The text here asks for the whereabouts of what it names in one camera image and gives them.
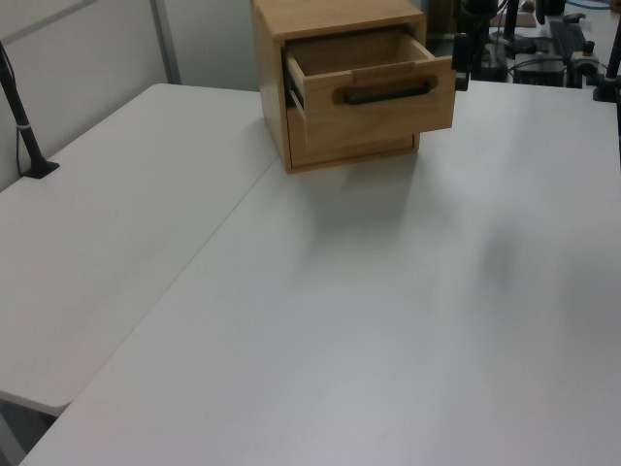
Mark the Franka gripper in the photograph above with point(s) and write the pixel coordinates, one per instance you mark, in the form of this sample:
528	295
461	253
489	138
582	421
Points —
478	9

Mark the plain wooden drawer front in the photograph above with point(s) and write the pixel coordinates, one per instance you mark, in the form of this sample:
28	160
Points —
349	151

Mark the light wooden drawer cabinet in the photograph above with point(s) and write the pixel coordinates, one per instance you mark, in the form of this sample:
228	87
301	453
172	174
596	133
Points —
274	92

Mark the black stand with round base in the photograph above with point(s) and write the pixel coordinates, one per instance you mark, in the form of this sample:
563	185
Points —
511	29

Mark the black equipment box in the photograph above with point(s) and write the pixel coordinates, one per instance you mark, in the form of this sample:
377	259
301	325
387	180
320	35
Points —
538	73

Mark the dark computer mouse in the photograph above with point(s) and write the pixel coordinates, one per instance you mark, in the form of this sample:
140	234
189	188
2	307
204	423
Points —
572	18

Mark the silver clamp with black knob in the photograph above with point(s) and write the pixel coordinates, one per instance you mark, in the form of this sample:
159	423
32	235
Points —
584	56

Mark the grey table leg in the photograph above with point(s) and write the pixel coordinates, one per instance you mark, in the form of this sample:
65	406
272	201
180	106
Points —
12	437

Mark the black clamped camera pole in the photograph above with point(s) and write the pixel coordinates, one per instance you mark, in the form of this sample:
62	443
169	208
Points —
612	58

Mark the black camera pole with base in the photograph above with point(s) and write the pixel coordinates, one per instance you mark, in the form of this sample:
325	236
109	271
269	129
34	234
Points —
30	143

